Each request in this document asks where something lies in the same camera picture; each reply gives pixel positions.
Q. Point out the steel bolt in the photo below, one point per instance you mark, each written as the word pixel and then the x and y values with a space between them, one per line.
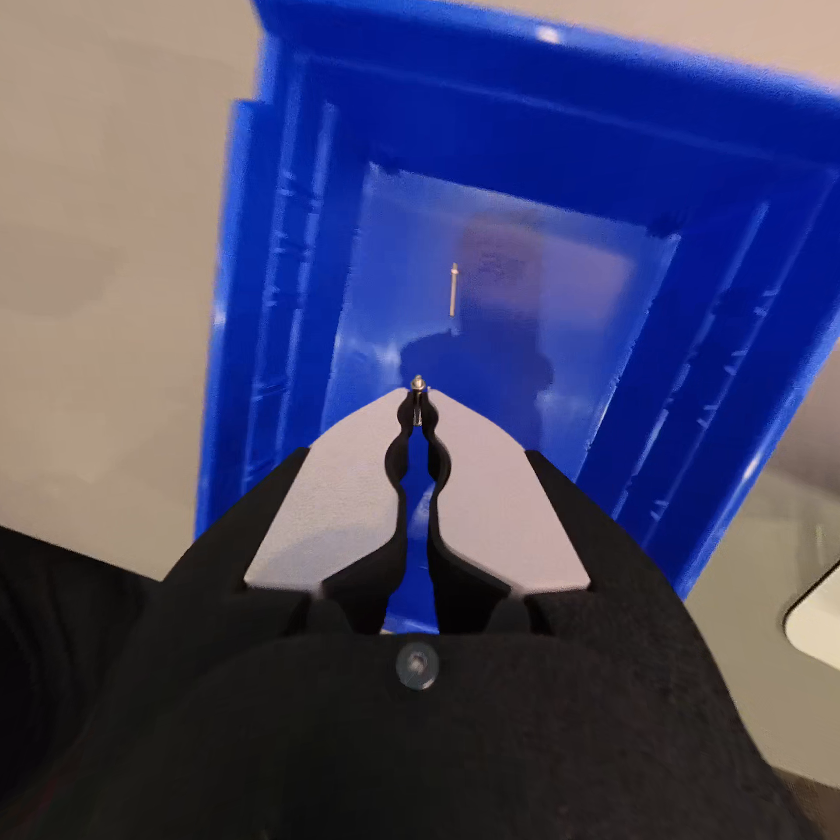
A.
pixel 417 384
pixel 453 289

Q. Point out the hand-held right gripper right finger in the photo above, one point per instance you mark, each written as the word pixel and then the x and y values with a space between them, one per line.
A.
pixel 505 518

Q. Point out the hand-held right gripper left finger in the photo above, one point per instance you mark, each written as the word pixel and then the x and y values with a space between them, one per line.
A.
pixel 328 512

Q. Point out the blue plastic bin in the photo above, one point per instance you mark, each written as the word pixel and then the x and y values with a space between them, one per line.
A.
pixel 525 131

